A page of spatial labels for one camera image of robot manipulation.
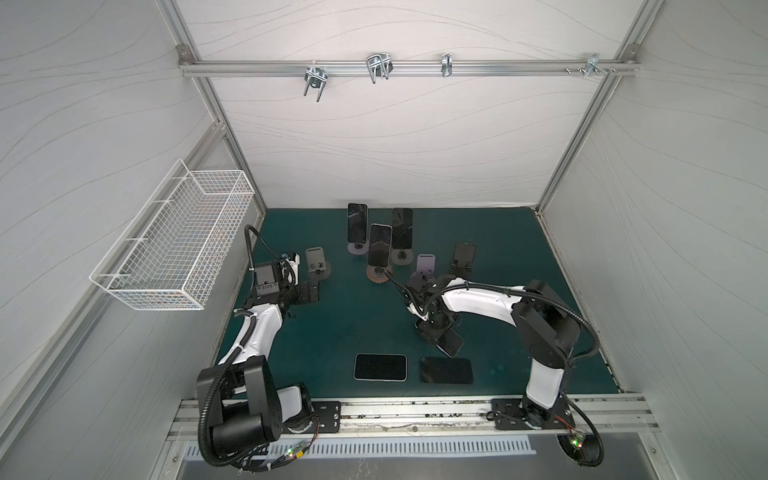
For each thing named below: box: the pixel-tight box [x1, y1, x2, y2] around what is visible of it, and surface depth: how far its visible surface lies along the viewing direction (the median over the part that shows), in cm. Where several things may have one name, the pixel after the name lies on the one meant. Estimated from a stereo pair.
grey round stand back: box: [391, 248, 413, 266], surface depth 109 cm
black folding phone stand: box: [449, 242, 477, 279], surface depth 98 cm
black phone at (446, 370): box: [420, 356, 474, 384], surface depth 84 cm
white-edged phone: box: [353, 353, 408, 382], surface depth 84 cm
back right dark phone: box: [392, 208, 413, 249], surface depth 100 cm
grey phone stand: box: [306, 246, 332, 282], surface depth 99 cm
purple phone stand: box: [416, 253, 436, 275], surface depth 95 cm
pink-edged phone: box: [368, 223, 393, 267], surface depth 95 cm
